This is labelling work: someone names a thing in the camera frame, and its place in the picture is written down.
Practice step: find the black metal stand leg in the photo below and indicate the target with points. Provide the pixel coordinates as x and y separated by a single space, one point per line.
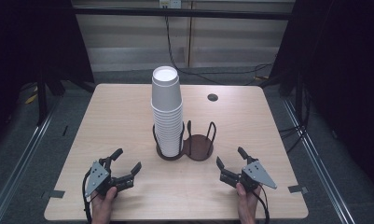
41 102

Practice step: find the grey tape strip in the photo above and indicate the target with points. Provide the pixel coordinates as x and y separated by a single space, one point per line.
54 194
298 189

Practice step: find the metal floor rail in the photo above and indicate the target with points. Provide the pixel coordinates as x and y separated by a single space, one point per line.
26 152
318 161

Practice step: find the black horizontal bar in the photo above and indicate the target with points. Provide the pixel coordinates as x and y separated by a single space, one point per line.
206 14

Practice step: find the person's left hand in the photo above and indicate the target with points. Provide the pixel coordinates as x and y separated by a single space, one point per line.
103 205

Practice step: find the black table grommet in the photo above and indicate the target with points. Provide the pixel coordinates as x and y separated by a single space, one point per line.
212 97

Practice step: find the dark double cup holder rack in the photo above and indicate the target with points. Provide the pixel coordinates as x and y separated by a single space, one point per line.
200 146

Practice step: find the white wall socket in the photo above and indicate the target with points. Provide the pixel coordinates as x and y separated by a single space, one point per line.
170 3

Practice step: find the person's right hand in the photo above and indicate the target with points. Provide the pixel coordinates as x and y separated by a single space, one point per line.
247 205

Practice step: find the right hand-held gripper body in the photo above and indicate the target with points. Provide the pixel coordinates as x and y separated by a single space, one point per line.
257 175

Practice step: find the black curtain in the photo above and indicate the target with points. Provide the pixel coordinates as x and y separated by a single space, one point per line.
26 46
340 62

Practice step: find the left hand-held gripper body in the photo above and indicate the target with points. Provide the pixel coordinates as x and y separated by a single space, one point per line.
97 178

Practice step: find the stack of white paper cups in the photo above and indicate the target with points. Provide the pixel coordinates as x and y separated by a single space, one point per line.
166 118

